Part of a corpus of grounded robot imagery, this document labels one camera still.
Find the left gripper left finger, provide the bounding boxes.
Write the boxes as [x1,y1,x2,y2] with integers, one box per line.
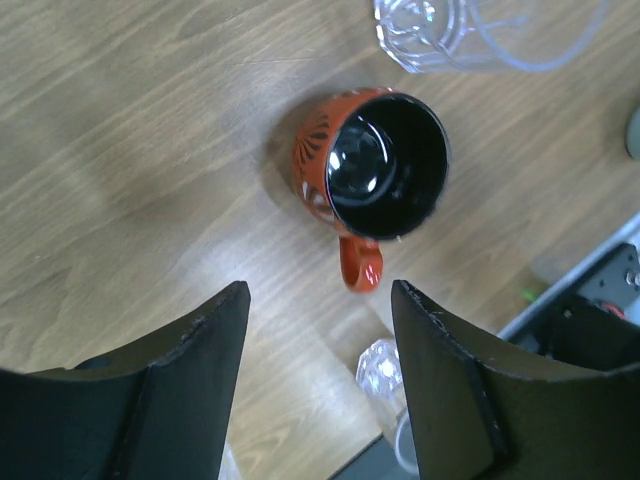
[1,281,251,479]

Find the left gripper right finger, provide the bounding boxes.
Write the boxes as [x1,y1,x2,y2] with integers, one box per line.
[391,280,639,479]

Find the small orange mug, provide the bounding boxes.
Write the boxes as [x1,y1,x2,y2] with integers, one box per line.
[291,87,451,293]

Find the clear plastic cup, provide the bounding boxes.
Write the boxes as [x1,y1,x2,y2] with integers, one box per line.
[356,338,419,479]

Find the pale green cup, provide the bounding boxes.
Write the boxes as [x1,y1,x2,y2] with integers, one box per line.
[625,107,640,161]

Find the clear faceted glass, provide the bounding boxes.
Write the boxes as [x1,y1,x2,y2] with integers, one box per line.
[373,0,610,73]

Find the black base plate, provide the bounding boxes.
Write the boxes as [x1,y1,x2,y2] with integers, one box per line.
[503,242,639,371]

